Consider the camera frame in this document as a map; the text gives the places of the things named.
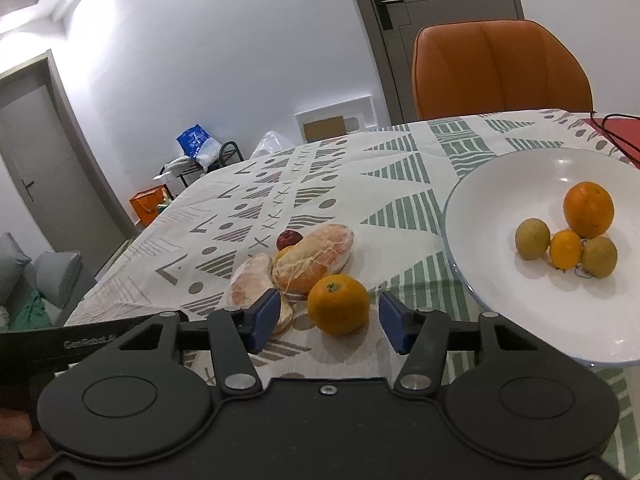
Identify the left green-brown fruit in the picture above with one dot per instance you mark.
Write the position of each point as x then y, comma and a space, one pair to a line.
532, 239

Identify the small yellow-orange citrus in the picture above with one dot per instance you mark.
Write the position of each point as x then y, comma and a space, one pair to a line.
282, 252

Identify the black metal rack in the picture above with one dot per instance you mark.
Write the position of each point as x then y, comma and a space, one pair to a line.
187, 170

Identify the large orange mandarin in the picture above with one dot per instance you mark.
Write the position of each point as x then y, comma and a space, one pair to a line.
338, 305

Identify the green-brown fruit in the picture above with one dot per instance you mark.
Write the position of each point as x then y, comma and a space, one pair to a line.
599, 257
532, 239

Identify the dark red small apple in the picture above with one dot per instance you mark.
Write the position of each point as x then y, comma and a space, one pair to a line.
288, 238

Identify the white foam packaging board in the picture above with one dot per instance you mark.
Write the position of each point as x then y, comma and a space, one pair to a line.
328, 122

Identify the orange box on floor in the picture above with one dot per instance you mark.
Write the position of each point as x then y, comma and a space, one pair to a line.
145, 204

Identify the small peeled pomelo piece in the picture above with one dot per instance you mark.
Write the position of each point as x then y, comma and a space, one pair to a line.
250, 280

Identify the red orange table mat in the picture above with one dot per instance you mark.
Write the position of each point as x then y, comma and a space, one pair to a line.
621, 130

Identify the big orange in plate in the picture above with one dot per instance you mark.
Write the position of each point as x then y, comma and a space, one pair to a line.
588, 209

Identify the white round plate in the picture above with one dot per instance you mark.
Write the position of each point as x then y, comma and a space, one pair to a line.
593, 320

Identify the blue plastic bag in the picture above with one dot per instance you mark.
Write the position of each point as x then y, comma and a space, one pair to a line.
192, 140

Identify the white plastic bag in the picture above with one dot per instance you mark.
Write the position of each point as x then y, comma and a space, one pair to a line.
271, 143

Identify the right green-brown fruit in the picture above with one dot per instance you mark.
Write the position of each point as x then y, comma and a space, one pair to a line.
599, 257

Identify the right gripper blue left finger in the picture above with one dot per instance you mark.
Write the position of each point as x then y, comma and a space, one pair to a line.
235, 335

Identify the small orange in plate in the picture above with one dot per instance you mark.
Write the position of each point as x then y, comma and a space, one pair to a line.
565, 249

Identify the orange leather chair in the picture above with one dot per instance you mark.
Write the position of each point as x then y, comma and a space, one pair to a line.
480, 67

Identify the patterned tablecloth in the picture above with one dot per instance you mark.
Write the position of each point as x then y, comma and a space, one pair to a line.
389, 187

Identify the grey door with handle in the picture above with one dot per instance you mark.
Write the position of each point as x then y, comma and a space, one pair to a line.
392, 26

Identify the grey left side door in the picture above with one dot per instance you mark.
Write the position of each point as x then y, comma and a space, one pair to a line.
53, 168

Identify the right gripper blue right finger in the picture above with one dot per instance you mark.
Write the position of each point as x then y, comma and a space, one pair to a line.
420, 336

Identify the grey sofa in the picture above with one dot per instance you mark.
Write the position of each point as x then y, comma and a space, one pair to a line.
40, 293

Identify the person's left hand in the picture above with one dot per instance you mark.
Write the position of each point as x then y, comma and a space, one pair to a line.
24, 450

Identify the large peeled pomelo piece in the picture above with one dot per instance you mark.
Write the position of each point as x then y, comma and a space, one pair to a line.
321, 253

